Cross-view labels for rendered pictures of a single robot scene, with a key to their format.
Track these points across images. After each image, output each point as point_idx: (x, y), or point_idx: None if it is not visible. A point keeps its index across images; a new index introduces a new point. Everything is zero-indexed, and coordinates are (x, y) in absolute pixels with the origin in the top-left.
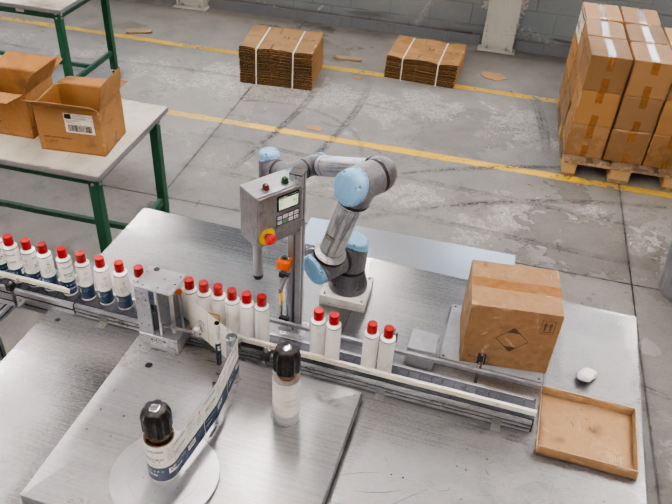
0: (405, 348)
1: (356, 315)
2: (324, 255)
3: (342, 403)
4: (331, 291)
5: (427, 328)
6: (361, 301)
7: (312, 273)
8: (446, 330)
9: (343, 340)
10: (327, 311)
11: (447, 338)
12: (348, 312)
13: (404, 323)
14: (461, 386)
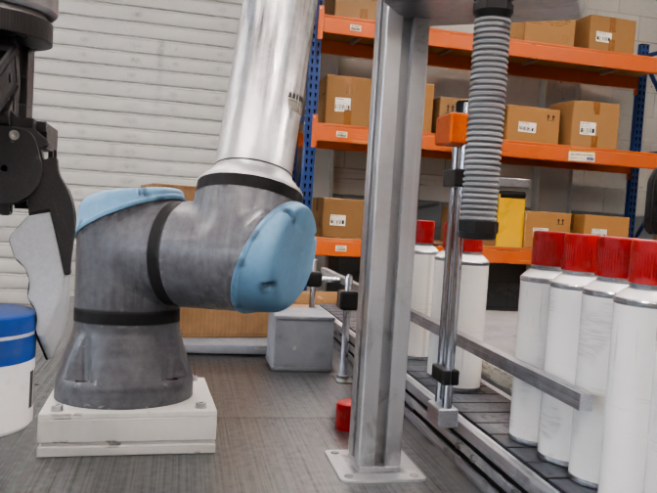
0: (284, 373)
1: (222, 411)
2: (291, 179)
3: None
4: (182, 402)
5: (199, 364)
6: (196, 376)
7: (298, 262)
8: (204, 343)
9: (334, 414)
10: (240, 439)
11: (228, 342)
12: (218, 419)
13: (202, 377)
14: (352, 321)
